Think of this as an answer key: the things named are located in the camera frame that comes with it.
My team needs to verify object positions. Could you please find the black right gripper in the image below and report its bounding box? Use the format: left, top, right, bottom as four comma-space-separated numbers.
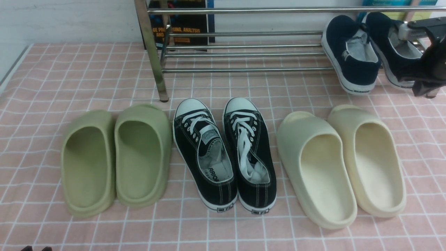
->
400, 36, 446, 97

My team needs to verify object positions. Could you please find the navy slip-on shoe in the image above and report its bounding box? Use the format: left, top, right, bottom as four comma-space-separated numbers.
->
362, 12, 422, 89
321, 15, 381, 95

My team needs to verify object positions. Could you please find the silver metal shoe rack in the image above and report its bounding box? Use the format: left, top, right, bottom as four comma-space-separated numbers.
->
135, 0, 445, 102

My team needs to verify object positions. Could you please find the right cream foam slipper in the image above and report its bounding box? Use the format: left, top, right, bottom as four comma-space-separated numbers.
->
328, 104, 406, 218

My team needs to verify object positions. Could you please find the cream foam slipper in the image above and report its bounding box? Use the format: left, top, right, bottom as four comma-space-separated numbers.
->
328, 104, 406, 218
276, 111, 357, 230

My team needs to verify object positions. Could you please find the left cream foam slipper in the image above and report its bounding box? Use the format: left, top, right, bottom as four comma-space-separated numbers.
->
276, 111, 357, 230

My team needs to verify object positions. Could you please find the right black canvas sneaker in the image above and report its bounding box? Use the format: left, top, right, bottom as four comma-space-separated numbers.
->
222, 97, 277, 215

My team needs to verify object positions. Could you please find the black canvas sneaker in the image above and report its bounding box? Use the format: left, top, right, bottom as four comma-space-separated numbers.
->
172, 98, 238, 212
222, 97, 277, 215

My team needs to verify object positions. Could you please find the left black canvas sneaker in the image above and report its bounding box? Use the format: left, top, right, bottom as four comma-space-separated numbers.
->
172, 98, 238, 212

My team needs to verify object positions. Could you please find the black image processing book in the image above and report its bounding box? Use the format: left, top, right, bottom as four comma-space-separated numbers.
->
146, 0, 216, 50

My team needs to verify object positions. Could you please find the right green foam slipper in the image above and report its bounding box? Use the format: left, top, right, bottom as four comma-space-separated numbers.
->
114, 104, 172, 207

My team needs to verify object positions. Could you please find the green foam slipper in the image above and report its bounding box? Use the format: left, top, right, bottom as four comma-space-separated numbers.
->
60, 110, 116, 218
114, 104, 172, 207

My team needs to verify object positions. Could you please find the left green foam slipper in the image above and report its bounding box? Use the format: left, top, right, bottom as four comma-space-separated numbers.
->
60, 110, 116, 218

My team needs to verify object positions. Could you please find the pink checkered tablecloth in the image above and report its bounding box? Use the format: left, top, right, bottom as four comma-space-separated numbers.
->
0, 43, 445, 251

